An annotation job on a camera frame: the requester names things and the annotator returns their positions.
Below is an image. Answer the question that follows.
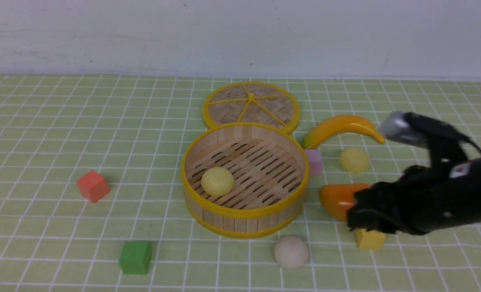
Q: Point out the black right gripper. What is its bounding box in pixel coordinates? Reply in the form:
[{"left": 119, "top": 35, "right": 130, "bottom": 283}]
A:
[{"left": 346, "top": 164, "right": 468, "bottom": 236}]

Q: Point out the pale yellow bun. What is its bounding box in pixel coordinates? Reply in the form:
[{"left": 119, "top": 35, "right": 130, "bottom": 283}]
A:
[
  {"left": 339, "top": 147, "right": 370, "bottom": 174},
  {"left": 200, "top": 167, "right": 235, "bottom": 197}
]

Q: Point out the white round bun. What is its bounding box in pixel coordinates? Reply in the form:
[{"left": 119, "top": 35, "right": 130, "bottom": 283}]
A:
[{"left": 274, "top": 236, "right": 310, "bottom": 269}]

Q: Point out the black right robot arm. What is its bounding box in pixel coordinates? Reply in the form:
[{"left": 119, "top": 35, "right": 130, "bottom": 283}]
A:
[{"left": 346, "top": 158, "right": 481, "bottom": 236}]

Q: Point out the bamboo steamer tray yellow rim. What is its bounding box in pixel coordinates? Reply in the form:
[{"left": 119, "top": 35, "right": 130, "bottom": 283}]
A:
[{"left": 180, "top": 123, "right": 310, "bottom": 238}]

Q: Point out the woven bamboo steamer lid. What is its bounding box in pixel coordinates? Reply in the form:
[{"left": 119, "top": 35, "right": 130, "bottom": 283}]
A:
[{"left": 202, "top": 81, "right": 300, "bottom": 134}]

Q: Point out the yellow wooden cube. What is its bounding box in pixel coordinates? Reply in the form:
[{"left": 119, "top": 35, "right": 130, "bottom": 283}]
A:
[{"left": 355, "top": 229, "right": 386, "bottom": 251}]

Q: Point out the orange toy mango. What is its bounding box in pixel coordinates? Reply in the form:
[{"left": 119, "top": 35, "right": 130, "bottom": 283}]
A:
[{"left": 319, "top": 183, "right": 371, "bottom": 222}]

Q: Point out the pink wooden cube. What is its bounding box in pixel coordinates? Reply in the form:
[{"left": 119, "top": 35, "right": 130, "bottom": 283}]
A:
[{"left": 304, "top": 148, "right": 323, "bottom": 176}]

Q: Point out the yellow toy banana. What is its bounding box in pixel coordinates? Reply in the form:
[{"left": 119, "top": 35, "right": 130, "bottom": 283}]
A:
[{"left": 300, "top": 115, "right": 385, "bottom": 149}]

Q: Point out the green wooden cube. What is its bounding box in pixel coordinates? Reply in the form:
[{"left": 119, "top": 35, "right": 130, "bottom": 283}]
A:
[{"left": 119, "top": 240, "right": 152, "bottom": 275}]

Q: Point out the red wooden cube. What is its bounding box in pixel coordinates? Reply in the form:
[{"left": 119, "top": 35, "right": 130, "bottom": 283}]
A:
[{"left": 77, "top": 170, "right": 111, "bottom": 204}]

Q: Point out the green checkered tablecloth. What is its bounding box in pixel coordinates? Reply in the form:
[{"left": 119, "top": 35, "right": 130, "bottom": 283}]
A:
[{"left": 0, "top": 75, "right": 481, "bottom": 292}]

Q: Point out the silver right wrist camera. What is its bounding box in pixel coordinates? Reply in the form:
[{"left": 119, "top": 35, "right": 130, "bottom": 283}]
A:
[{"left": 380, "top": 111, "right": 427, "bottom": 149}]

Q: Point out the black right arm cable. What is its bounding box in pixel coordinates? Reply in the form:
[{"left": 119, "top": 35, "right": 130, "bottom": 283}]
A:
[{"left": 461, "top": 136, "right": 481, "bottom": 157}]

